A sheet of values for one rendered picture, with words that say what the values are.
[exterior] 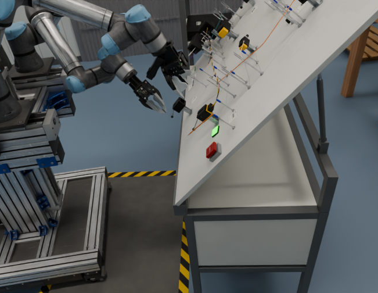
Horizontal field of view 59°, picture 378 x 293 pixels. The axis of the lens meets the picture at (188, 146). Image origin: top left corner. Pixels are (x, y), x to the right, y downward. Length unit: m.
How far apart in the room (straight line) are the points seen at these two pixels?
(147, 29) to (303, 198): 0.94
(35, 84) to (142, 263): 1.27
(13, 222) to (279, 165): 1.63
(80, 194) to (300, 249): 1.56
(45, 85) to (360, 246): 2.15
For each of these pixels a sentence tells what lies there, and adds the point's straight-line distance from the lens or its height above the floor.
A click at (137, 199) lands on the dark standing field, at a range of 2.67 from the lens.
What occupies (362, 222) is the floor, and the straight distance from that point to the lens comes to 2.62.
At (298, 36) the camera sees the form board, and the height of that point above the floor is 1.45.
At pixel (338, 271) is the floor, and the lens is 2.34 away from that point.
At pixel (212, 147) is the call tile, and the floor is 1.12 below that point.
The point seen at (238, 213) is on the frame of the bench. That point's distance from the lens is 1.45.
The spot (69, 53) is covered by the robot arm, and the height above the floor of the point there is 1.39.
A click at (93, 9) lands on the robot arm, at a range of 1.34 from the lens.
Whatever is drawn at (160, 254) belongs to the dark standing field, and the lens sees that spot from 2.32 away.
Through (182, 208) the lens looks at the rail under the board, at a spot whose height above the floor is 0.85.
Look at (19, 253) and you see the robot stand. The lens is 2.39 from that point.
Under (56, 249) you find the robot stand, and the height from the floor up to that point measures 0.21.
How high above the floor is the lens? 1.90
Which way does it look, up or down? 38 degrees down
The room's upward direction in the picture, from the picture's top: 6 degrees counter-clockwise
